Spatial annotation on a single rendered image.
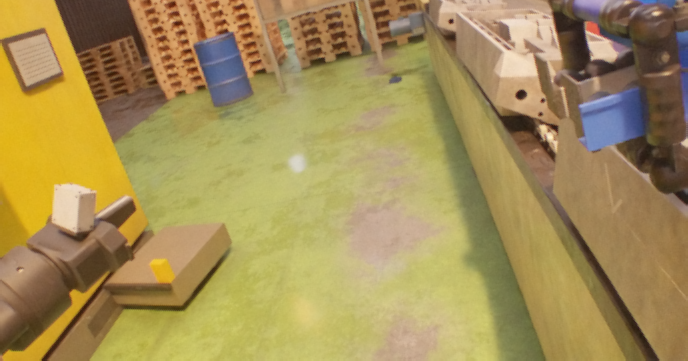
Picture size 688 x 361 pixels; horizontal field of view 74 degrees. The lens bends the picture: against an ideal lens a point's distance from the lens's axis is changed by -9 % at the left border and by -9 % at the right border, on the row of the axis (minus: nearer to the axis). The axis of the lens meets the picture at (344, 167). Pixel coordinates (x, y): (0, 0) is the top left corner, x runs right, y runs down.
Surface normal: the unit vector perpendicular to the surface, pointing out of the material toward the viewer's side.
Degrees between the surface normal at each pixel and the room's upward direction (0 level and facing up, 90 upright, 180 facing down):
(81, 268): 105
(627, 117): 90
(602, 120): 90
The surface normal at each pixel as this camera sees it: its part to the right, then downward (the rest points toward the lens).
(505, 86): -0.07, 0.40
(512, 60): -0.11, -0.48
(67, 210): -0.39, 0.05
